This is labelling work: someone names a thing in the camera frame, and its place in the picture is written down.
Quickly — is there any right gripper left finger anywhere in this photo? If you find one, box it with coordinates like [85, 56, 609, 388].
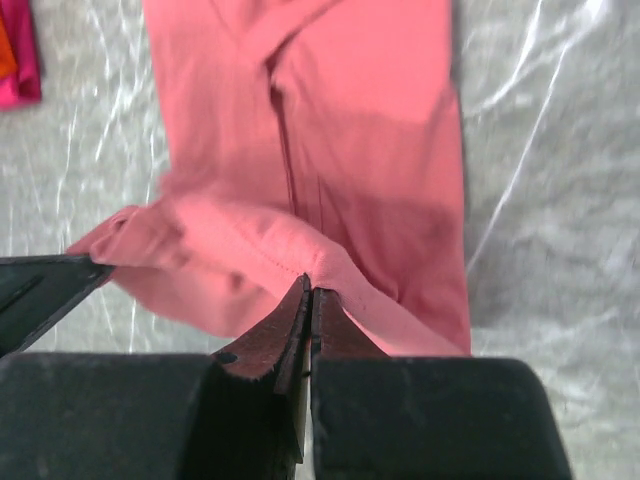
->
[1, 277, 311, 479]

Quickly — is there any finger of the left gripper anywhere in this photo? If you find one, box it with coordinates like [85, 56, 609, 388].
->
[1, 254, 114, 356]

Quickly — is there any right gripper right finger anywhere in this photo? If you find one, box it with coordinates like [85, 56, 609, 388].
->
[311, 289, 572, 479]

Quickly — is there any salmon pink t shirt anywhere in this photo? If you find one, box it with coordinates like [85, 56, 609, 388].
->
[72, 1, 471, 356]

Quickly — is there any folded magenta t shirt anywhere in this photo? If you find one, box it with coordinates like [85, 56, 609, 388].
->
[1, 1, 42, 111]

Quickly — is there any folded orange t shirt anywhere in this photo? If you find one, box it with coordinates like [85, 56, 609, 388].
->
[0, 13, 18, 79]

